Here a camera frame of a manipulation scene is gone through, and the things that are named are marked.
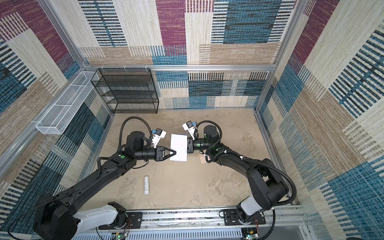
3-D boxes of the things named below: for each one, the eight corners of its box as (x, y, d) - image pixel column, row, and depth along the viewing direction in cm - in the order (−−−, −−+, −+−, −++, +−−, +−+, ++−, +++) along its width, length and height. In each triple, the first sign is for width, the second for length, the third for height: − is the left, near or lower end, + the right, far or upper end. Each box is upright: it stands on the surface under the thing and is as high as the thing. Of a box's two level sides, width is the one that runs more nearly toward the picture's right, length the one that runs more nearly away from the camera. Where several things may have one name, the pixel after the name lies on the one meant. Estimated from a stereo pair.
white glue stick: (145, 194, 83) (144, 193, 81) (145, 178, 89) (144, 176, 87) (149, 194, 83) (148, 192, 82) (149, 177, 89) (148, 175, 88)
